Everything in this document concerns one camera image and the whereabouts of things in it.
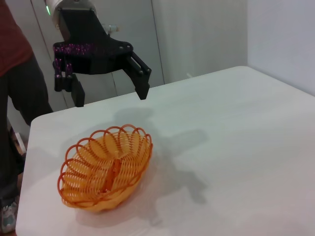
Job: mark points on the grey cabinet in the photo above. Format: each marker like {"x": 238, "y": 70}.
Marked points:
{"x": 147, "y": 37}

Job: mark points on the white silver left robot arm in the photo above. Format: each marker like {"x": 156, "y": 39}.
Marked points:
{"x": 56, "y": 18}

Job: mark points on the person in red shirt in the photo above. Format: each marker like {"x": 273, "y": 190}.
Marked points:
{"x": 12, "y": 37}

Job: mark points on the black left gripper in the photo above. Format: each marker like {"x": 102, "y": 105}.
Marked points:
{"x": 81, "y": 32}

